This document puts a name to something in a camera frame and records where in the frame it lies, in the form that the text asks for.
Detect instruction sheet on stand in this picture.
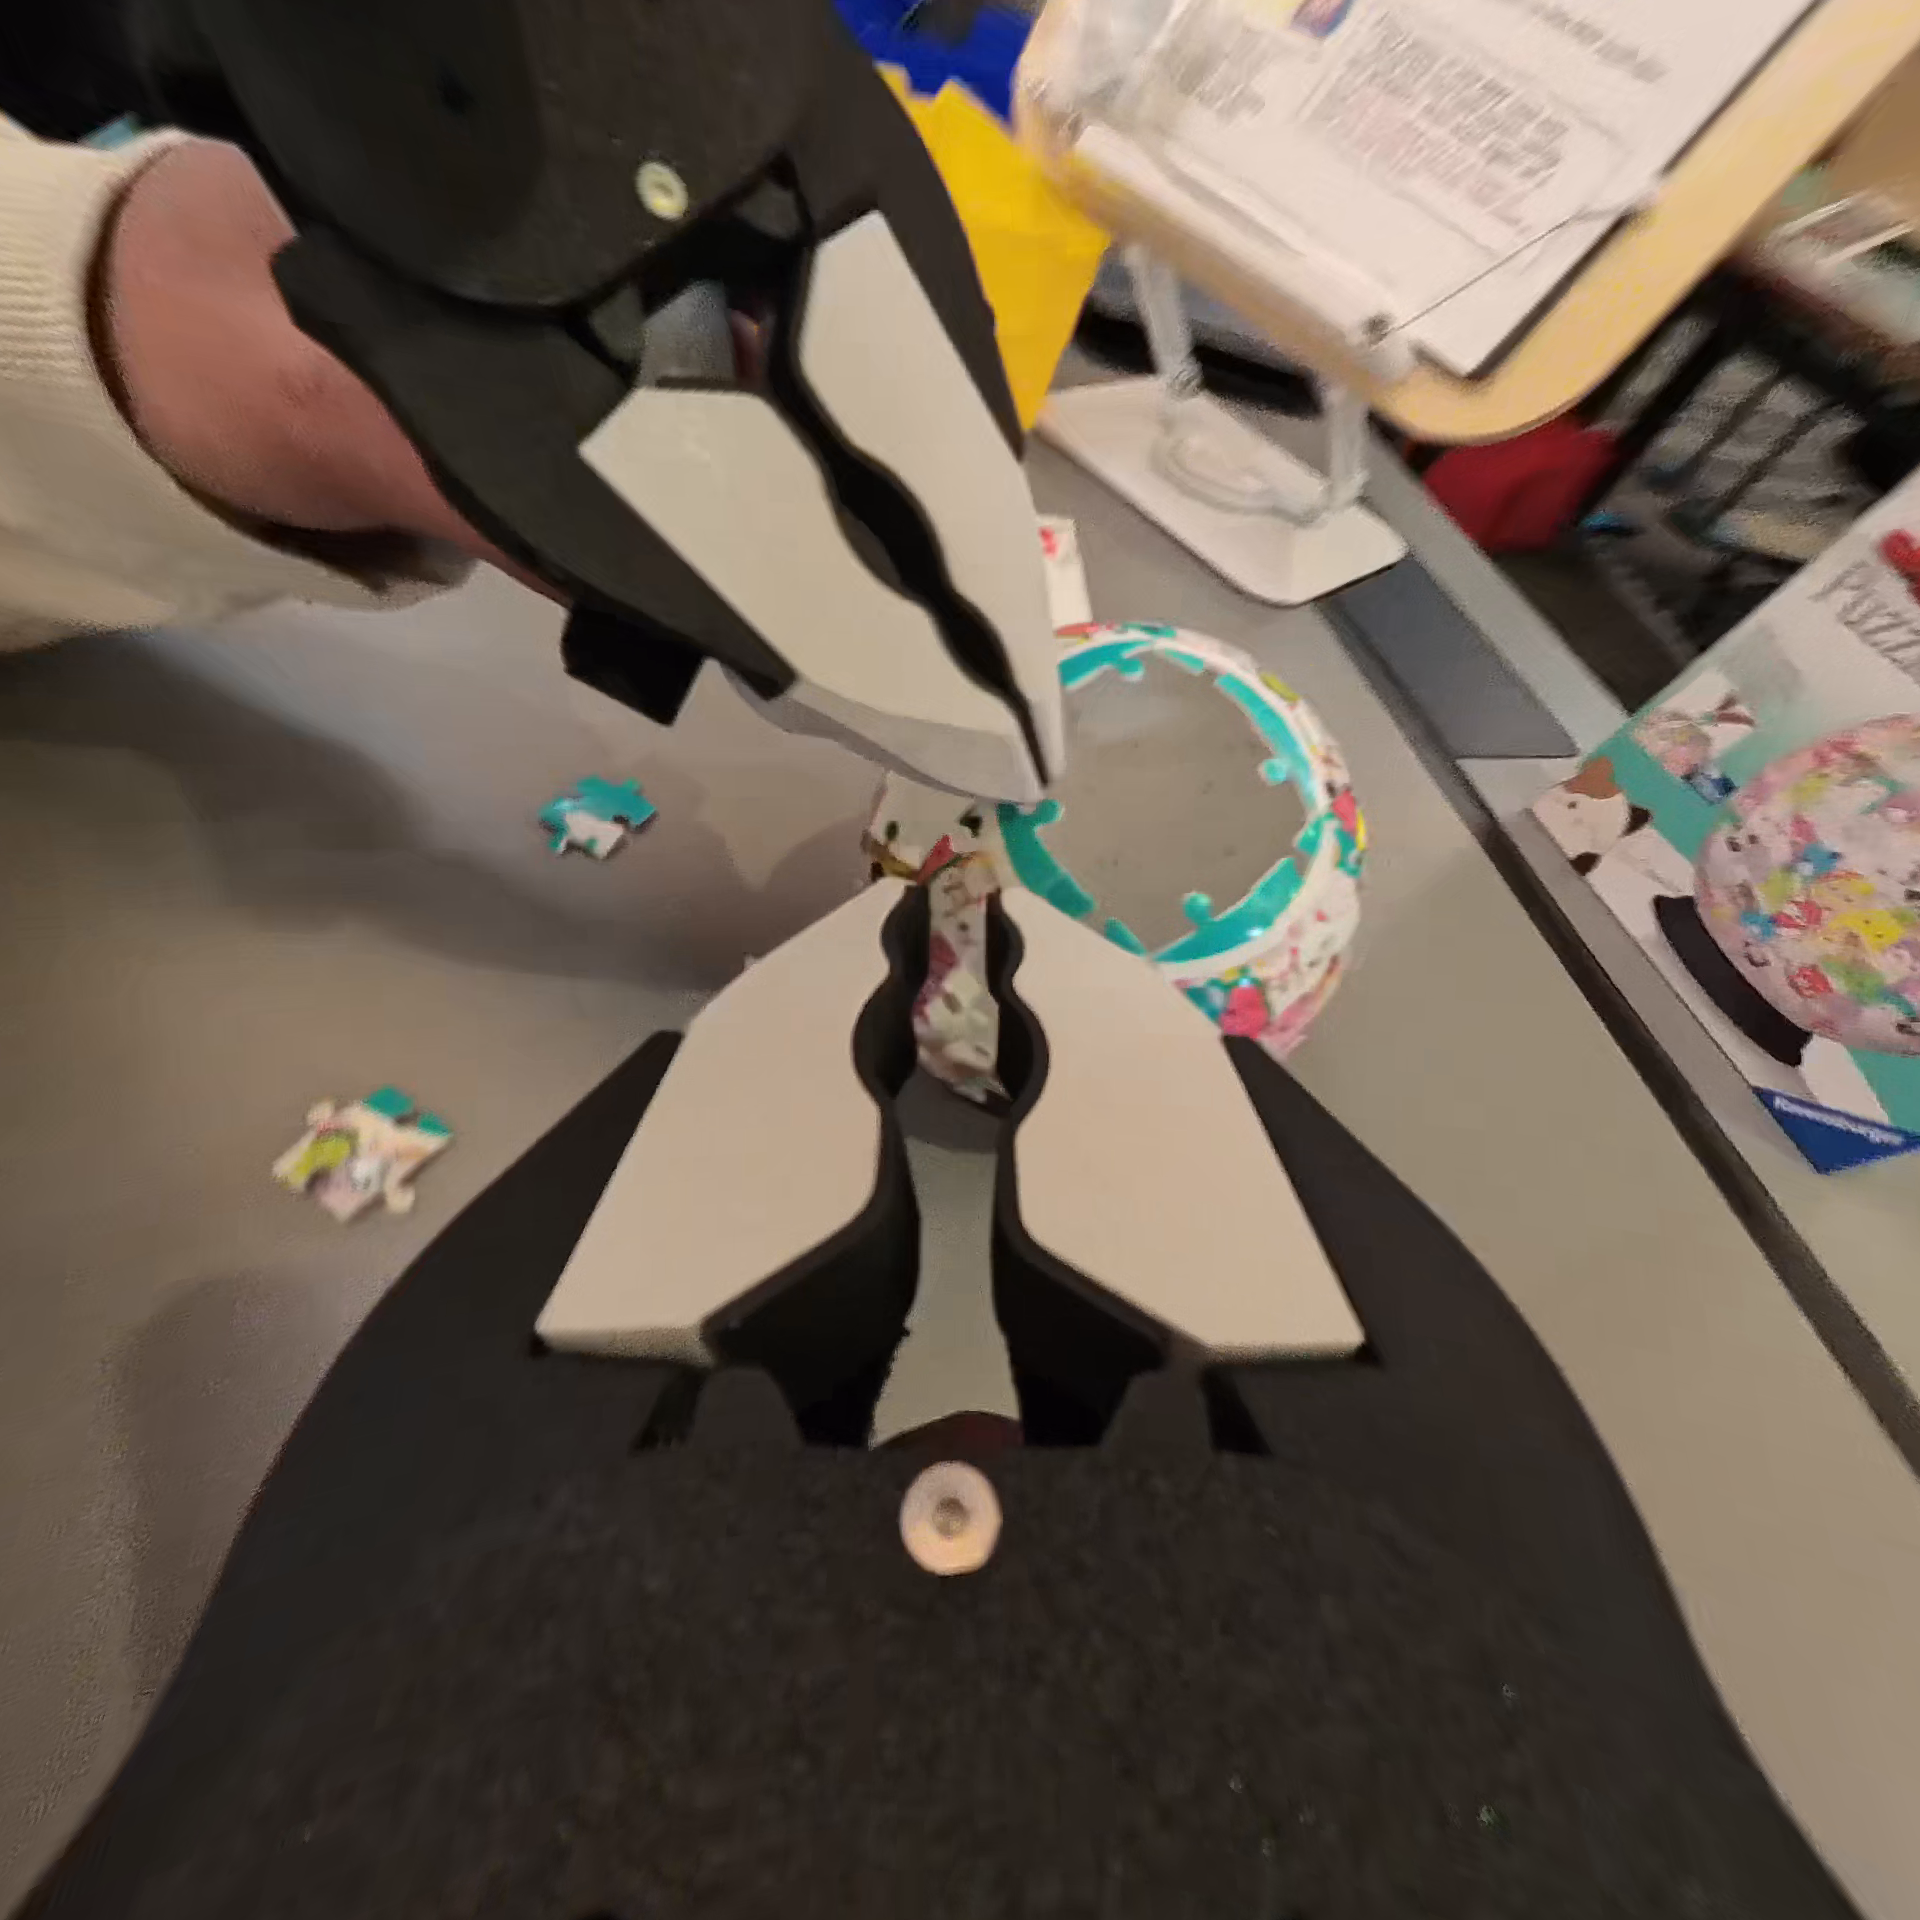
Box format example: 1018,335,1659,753
1018,0,1920,609

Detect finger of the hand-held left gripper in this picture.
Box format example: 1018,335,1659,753
576,382,1051,799
796,210,1068,788

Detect puzzle box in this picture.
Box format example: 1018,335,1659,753
1530,517,1920,1177

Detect teal and white puzzle piece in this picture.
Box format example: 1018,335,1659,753
535,773,659,861

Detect printed instruction sheet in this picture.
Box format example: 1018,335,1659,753
1050,0,1825,379

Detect person's left hand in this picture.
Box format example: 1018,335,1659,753
90,138,573,602

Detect red seat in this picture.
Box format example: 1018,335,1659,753
1424,415,1618,560

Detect person's left forearm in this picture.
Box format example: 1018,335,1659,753
0,112,481,655

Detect colourful puzzle ball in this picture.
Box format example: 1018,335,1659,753
993,619,1371,1053

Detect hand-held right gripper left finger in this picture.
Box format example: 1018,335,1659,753
535,881,920,1447

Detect yellow plastic bin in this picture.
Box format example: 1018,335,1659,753
896,60,1115,437

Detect blue plastic bin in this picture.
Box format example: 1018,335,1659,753
830,0,1036,95

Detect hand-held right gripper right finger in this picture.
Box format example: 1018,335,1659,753
981,886,1367,1447

